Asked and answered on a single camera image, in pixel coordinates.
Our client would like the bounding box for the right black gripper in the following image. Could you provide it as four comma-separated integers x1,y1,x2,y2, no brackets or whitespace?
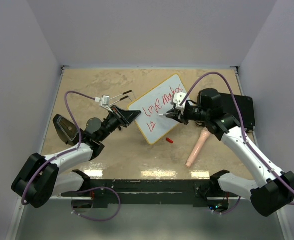
166,103,210,126

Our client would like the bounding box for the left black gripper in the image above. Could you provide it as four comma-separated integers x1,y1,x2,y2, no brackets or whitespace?
98,105,141,142

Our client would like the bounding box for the wire whiteboard stand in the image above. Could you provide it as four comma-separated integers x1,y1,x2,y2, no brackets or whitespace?
109,90,133,106

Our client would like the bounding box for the yellow framed whiteboard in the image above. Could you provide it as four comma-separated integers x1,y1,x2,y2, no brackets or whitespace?
127,74,187,145

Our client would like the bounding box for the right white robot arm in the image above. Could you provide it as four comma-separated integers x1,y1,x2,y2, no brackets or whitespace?
165,88,294,217

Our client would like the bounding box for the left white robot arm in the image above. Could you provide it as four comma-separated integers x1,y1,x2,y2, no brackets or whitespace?
11,105,141,208

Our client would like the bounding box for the pink toy microphone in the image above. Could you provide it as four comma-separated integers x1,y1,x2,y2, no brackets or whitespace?
185,127,211,168

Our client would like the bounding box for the black hard case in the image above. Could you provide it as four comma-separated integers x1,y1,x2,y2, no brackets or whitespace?
220,93,255,133

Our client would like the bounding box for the black base bar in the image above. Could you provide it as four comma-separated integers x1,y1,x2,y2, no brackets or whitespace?
62,179,236,212

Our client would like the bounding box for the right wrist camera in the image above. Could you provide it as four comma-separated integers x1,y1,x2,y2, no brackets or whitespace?
171,92,186,112

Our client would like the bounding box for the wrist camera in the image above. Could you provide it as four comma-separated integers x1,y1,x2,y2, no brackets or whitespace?
95,95,111,111
171,92,186,112

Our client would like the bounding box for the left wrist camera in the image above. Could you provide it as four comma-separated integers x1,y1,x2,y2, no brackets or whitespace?
95,95,111,111

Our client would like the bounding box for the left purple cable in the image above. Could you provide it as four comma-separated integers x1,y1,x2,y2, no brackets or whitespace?
21,91,97,206

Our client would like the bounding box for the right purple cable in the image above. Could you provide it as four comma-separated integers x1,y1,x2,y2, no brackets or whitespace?
179,71,294,207

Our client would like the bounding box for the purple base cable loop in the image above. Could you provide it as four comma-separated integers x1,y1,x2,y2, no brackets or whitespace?
71,187,122,222

